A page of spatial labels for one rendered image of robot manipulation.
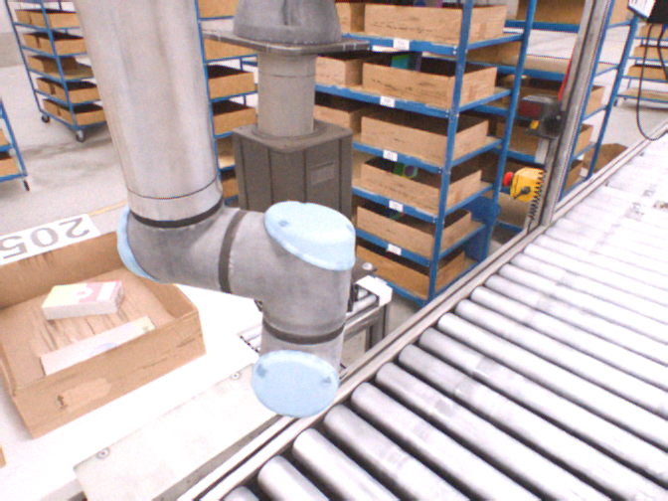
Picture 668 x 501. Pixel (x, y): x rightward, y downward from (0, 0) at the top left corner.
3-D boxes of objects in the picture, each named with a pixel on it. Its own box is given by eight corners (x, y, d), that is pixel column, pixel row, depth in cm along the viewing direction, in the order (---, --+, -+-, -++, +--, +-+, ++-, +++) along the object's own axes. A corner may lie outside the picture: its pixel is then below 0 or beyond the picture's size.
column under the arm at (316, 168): (219, 266, 109) (199, 126, 93) (305, 231, 125) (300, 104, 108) (288, 319, 93) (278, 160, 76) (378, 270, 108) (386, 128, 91)
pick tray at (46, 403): (130, 265, 110) (120, 228, 105) (209, 354, 85) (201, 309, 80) (-12, 315, 94) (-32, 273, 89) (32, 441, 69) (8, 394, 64)
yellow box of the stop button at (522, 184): (515, 188, 136) (520, 164, 132) (545, 197, 130) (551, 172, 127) (491, 204, 126) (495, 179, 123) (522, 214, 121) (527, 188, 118)
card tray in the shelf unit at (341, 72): (280, 74, 213) (279, 50, 208) (329, 66, 231) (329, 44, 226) (344, 87, 188) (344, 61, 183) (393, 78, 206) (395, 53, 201)
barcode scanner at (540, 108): (508, 138, 114) (519, 93, 109) (527, 134, 122) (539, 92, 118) (534, 144, 110) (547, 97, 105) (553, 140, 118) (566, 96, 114)
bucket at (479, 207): (422, 253, 259) (428, 206, 245) (453, 234, 279) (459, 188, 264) (474, 275, 241) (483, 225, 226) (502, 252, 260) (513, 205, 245)
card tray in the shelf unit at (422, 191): (359, 184, 205) (360, 162, 200) (403, 167, 224) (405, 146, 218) (436, 214, 180) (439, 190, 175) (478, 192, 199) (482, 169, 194)
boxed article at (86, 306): (59, 299, 98) (54, 285, 96) (124, 294, 99) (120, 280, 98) (47, 321, 92) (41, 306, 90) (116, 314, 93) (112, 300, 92)
